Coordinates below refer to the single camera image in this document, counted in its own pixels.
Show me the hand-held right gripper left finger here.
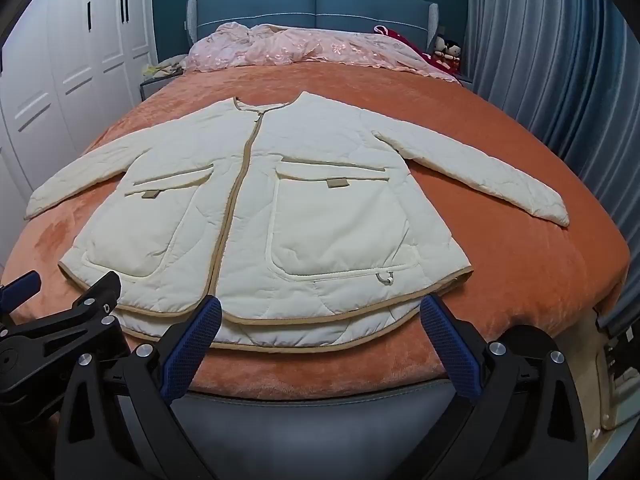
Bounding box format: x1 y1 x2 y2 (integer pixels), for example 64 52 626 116
54 295 223 480

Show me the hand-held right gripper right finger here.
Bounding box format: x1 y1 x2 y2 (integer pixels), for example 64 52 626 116
420 294 596 480

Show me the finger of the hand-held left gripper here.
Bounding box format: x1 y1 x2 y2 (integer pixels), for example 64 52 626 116
0 271 123 361
0 270 42 317

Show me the cream quilted jacket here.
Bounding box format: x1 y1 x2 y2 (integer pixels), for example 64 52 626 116
24 92 571 353

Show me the orange plush blanket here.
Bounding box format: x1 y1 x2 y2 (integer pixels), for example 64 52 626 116
0 57 632 401

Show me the light wooden furniture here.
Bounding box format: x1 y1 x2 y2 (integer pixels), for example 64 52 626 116
597 345 640 431

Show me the dark nightstand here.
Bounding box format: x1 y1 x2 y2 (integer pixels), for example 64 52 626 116
139 67 187 103

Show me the white wardrobe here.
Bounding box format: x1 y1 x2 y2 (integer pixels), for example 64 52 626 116
0 0 158 271

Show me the yellowish cloth pile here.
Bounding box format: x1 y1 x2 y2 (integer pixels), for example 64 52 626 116
142 56 188 81

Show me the blue-grey curtain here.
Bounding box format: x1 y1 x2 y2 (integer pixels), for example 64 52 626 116
462 0 640 331

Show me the pink embroidered quilt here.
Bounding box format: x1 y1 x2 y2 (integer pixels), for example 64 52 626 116
186 22 463 81

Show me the blue bed headboard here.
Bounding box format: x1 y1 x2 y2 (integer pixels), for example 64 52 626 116
186 0 440 56

